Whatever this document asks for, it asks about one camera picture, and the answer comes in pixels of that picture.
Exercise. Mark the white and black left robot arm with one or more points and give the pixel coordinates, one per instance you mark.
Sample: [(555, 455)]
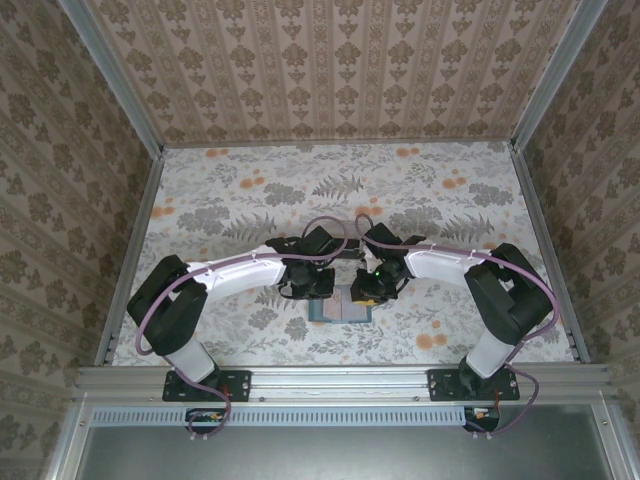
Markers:
[(165, 310)]

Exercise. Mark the teal card holder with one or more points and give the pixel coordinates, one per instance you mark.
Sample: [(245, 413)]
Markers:
[(315, 314)]

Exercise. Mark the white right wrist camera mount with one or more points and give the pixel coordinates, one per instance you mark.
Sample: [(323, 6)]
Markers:
[(368, 257)]

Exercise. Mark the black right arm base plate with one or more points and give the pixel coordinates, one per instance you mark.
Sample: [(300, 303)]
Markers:
[(442, 385)]

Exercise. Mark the aluminium side rail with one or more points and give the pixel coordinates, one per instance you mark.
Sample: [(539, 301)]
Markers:
[(541, 225), (133, 250)]

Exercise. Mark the aluminium corner post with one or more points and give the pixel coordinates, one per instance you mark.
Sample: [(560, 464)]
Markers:
[(556, 75), (117, 75)]

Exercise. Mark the floral patterned table cover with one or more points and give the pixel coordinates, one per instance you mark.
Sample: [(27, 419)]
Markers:
[(450, 165)]

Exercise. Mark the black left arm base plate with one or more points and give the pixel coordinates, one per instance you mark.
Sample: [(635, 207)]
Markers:
[(235, 385)]

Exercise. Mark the pink credit card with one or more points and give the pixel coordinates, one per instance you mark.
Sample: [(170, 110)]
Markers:
[(332, 310)]

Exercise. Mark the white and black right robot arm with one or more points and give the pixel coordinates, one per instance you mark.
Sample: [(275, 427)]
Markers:
[(505, 300)]

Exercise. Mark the black connector box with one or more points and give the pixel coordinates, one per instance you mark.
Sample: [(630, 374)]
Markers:
[(205, 417), (482, 417)]

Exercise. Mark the grey metal panel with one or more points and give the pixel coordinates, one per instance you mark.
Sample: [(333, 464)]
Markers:
[(340, 455)]

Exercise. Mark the aluminium mounting rail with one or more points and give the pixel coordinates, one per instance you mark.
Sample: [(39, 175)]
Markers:
[(340, 382)]

